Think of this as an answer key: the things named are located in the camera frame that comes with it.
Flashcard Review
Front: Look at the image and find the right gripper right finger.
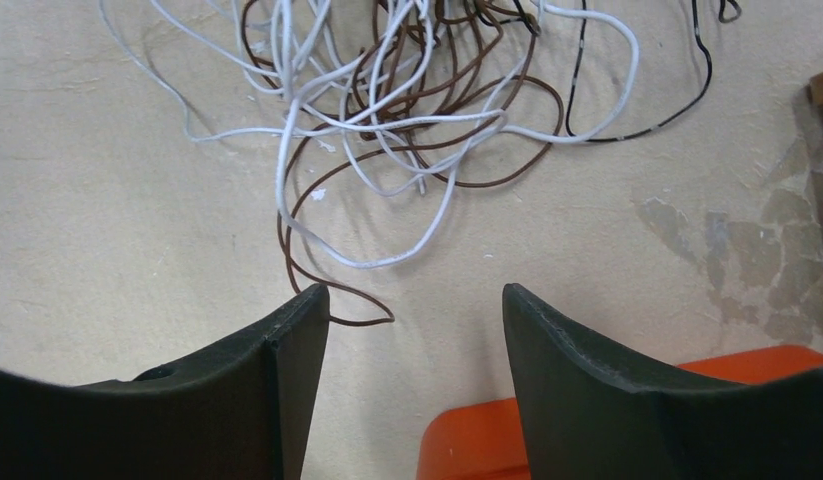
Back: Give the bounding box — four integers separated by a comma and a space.
502, 284, 823, 479

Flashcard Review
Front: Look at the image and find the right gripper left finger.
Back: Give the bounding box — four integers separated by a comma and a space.
0, 285, 329, 479

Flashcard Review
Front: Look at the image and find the orange plastic bin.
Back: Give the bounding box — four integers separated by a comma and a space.
416, 345, 823, 480

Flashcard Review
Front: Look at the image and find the white cable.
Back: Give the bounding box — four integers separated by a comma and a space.
98, 0, 642, 270

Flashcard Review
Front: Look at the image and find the brown cable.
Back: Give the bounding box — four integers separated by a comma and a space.
240, 0, 566, 328

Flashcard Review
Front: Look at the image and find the black cable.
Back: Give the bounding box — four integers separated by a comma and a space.
477, 0, 744, 144

